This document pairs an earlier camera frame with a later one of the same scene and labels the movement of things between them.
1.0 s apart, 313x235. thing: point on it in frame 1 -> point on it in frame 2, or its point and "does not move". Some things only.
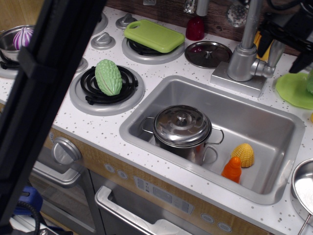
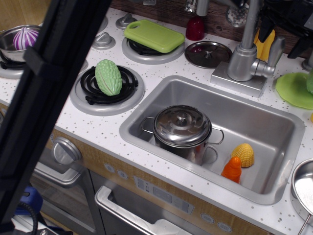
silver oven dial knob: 65,152 does not move
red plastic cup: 195,29 does not move
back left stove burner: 101,25 does not move
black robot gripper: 293,34 -> 289,14
